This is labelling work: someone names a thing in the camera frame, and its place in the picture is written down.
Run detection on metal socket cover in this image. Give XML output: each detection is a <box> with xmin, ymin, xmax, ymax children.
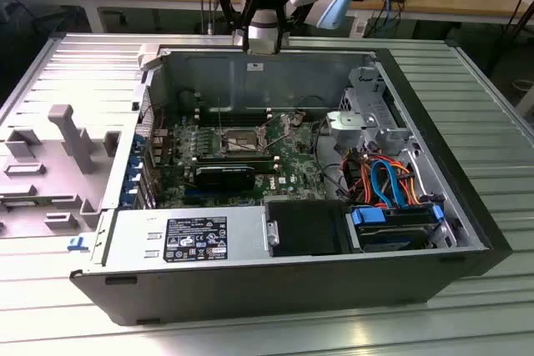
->
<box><xmin>254</xmin><ymin>122</ymin><xmax>270</xmax><ymax>153</ymax></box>

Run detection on black PC case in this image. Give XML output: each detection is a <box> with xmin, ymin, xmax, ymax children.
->
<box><xmin>68</xmin><ymin>43</ymin><xmax>513</xmax><ymax>327</ymax></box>

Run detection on silver power supply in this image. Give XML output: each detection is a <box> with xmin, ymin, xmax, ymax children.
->
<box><xmin>89</xmin><ymin>204</ymin><xmax>270</xmax><ymax>268</ymax></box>

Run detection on orange power wires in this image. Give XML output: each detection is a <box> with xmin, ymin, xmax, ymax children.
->
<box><xmin>340</xmin><ymin>153</ymin><xmax>421</xmax><ymax>208</ymax></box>

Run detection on black power supply label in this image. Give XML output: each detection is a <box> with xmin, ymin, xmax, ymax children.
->
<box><xmin>165</xmin><ymin>216</ymin><xmax>229</xmax><ymax>263</ymax></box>

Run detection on green RAM stick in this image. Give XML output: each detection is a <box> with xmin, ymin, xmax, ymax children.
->
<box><xmin>0</xmin><ymin>199</ymin><xmax>41</xmax><ymax>210</ymax></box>

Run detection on silver hard disk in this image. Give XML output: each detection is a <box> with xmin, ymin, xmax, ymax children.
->
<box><xmin>357</xmin><ymin>223</ymin><xmax>431</xmax><ymax>253</ymax></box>

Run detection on blue data wire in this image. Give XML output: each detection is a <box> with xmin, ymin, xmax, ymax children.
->
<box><xmin>370</xmin><ymin>158</ymin><xmax>412</xmax><ymax>211</ymax></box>

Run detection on black bay cover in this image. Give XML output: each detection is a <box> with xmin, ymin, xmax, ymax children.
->
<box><xmin>264</xmin><ymin>199</ymin><xmax>352</xmax><ymax>258</ymax></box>

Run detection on blue disk carrier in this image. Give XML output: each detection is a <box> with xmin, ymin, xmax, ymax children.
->
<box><xmin>350</xmin><ymin>203</ymin><xmax>446</xmax><ymax>230</ymax></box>

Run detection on black graphics card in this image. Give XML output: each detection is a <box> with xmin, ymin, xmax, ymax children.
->
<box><xmin>194</xmin><ymin>163</ymin><xmax>256</xmax><ymax>191</ymax></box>

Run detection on black wire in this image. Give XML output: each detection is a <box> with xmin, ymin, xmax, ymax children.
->
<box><xmin>311</xmin><ymin>121</ymin><xmax>354</xmax><ymax>203</ymax></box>

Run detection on metal drive cage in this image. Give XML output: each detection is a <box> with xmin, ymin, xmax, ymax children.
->
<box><xmin>338</xmin><ymin>64</ymin><xmax>460</xmax><ymax>251</ymax></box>

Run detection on white bin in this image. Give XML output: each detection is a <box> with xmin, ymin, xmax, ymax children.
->
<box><xmin>511</xmin><ymin>78</ymin><xmax>534</xmax><ymax>122</ymax></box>

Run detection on green motherboard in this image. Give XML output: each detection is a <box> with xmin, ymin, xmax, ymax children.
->
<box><xmin>150</xmin><ymin>108</ymin><xmax>337</xmax><ymax>209</ymax></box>

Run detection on round silver bracket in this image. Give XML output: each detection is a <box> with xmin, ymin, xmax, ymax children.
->
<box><xmin>326</xmin><ymin>109</ymin><xmax>375</xmax><ymax>149</ymax></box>

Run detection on grey parts rack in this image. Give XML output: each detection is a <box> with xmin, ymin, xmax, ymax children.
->
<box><xmin>0</xmin><ymin>103</ymin><xmax>123</xmax><ymax>241</ymax></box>

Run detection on blue expansion slot retainer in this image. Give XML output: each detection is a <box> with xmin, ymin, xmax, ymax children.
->
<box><xmin>119</xmin><ymin>133</ymin><xmax>152</xmax><ymax>210</ymax></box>

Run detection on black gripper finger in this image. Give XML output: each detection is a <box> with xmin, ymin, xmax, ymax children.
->
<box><xmin>215</xmin><ymin>0</ymin><xmax>260</xmax><ymax>54</ymax></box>
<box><xmin>266</xmin><ymin>0</ymin><xmax>293</xmax><ymax>55</ymax></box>

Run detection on CPU socket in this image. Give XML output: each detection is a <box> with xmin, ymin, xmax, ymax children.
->
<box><xmin>217</xmin><ymin>124</ymin><xmax>270</xmax><ymax>157</ymax></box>

